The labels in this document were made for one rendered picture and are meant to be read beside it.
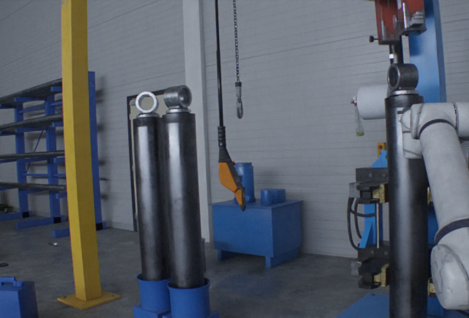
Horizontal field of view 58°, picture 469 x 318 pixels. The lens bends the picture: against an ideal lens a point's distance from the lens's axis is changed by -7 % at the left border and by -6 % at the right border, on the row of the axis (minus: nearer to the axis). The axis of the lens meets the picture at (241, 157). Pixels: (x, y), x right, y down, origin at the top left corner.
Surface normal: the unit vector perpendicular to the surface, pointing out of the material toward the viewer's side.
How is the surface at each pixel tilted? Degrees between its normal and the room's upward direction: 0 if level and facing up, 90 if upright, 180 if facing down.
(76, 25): 90
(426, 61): 90
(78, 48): 90
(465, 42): 90
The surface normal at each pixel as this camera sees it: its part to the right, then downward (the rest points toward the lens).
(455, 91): -0.62, 0.05
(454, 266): -0.23, -0.55
